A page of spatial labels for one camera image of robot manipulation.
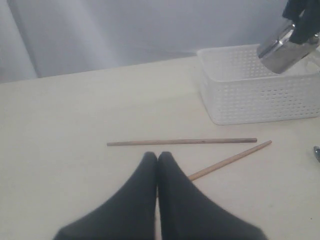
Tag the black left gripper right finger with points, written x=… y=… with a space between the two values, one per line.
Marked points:
x=187 y=214

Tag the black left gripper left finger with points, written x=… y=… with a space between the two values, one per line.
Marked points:
x=128 y=215

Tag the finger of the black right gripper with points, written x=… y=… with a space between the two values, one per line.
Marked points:
x=308 y=24
x=293 y=10

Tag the dark foil packet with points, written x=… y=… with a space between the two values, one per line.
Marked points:
x=278 y=53

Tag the wooden chopstick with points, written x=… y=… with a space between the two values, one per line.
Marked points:
x=182 y=142
x=228 y=161

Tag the white perforated plastic basket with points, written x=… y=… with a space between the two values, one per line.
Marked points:
x=236 y=88

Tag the silver table knife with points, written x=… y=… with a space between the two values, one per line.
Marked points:
x=316 y=150

